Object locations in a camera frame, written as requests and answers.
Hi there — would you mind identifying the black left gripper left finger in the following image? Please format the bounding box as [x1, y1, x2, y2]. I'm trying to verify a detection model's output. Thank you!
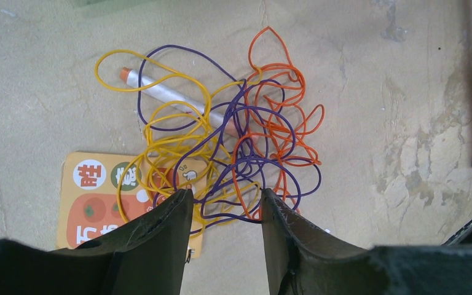
[0, 190, 193, 294]

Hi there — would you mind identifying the orange spiral notebook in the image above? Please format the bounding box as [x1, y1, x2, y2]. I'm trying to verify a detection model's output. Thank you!
[56, 152, 207, 248]

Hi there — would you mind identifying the green plastic bin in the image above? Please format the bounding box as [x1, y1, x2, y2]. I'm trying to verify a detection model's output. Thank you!
[70, 0, 151, 9]

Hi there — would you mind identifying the white orange marker pen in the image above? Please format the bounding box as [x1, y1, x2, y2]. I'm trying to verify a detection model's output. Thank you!
[120, 68, 239, 138]

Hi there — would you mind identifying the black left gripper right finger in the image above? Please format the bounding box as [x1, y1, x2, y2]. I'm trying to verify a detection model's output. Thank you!
[261, 189, 472, 294]

